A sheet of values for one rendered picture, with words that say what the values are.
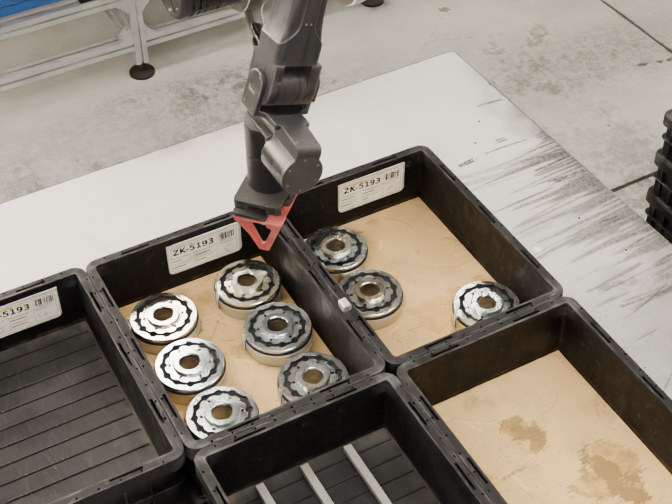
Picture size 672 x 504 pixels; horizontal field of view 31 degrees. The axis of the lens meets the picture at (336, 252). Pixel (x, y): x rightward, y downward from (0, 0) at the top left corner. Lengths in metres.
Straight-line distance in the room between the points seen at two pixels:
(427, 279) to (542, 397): 0.29
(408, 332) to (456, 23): 2.30
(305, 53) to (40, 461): 0.68
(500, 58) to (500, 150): 1.52
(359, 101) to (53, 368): 0.96
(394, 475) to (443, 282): 0.38
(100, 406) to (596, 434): 0.71
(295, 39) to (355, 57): 2.41
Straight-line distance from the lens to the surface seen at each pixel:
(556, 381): 1.80
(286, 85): 1.49
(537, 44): 3.97
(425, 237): 1.99
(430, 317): 1.87
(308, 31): 1.46
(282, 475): 1.68
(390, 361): 1.67
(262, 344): 1.79
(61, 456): 1.74
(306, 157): 1.47
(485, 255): 1.93
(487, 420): 1.74
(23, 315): 1.85
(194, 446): 1.59
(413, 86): 2.54
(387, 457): 1.69
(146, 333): 1.82
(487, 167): 2.35
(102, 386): 1.81
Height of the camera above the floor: 2.18
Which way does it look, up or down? 44 degrees down
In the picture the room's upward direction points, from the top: 1 degrees counter-clockwise
